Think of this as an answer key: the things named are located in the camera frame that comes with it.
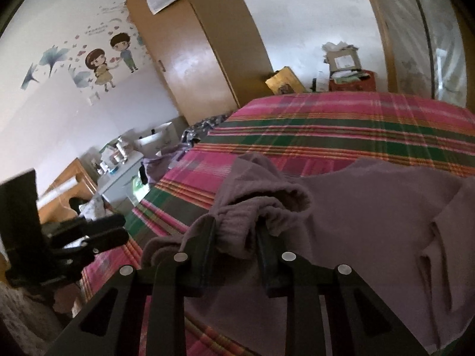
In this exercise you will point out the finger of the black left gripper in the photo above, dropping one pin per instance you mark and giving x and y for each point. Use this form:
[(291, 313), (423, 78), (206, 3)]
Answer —
[(101, 241), (108, 223)]

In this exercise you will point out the yellow gift bag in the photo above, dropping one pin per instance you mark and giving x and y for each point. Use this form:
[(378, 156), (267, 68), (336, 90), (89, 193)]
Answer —
[(284, 82)]

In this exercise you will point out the pink green plaid bed cover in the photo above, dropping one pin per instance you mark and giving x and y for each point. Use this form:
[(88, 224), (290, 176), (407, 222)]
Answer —
[(302, 135)]

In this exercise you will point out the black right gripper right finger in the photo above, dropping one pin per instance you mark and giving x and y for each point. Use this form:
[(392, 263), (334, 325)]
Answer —
[(275, 262)]

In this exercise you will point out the cartoon couple wall sticker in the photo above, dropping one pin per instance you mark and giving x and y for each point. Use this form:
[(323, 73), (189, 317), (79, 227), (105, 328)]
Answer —
[(101, 53)]

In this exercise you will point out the white bedside cabinet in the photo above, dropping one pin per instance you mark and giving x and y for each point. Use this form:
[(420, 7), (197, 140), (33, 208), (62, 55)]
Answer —
[(116, 188)]

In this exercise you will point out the wooden headboard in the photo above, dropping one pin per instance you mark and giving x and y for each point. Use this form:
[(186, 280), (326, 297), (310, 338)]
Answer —
[(73, 182)]

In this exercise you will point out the sliding glass door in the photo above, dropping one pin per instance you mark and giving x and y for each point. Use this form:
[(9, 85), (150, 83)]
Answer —
[(427, 52)]

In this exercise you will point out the cardboard box with label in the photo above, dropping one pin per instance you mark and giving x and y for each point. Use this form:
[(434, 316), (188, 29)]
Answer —
[(345, 59)]

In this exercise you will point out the purple fleece garment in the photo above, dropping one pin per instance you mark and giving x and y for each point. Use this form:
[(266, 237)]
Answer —
[(408, 231)]

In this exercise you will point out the red basket with boxes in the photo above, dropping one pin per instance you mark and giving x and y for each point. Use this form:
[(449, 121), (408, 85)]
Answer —
[(352, 81)]

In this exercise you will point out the brown wooden wardrobe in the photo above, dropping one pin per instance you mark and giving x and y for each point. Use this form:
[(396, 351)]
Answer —
[(209, 52)]

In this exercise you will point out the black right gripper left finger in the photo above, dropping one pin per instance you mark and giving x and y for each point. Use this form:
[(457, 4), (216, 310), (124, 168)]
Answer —
[(195, 268)]

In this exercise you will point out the grey floral garment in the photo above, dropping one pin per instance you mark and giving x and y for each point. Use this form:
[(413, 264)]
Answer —
[(197, 132)]

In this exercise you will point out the purple garment on bedside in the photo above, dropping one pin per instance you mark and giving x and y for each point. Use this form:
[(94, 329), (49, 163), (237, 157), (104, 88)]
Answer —
[(163, 161)]

